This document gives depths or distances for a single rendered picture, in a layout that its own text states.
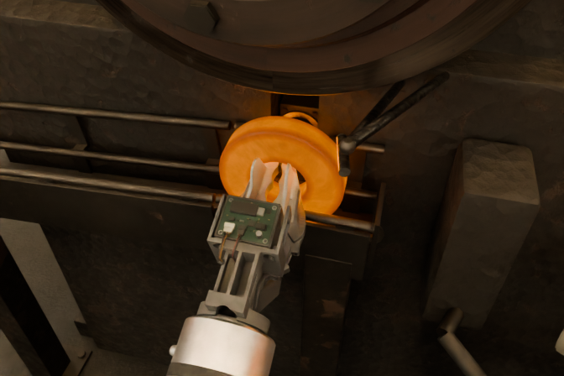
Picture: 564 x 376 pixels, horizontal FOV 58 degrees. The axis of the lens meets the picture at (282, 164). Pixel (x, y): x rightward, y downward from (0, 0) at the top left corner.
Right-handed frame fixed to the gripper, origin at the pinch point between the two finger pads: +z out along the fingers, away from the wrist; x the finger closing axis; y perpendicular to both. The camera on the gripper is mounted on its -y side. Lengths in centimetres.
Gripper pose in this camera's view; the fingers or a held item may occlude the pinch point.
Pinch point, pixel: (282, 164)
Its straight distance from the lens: 60.7
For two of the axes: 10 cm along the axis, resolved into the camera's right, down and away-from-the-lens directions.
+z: 2.4, -8.4, 5.0
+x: -9.7, -1.6, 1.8
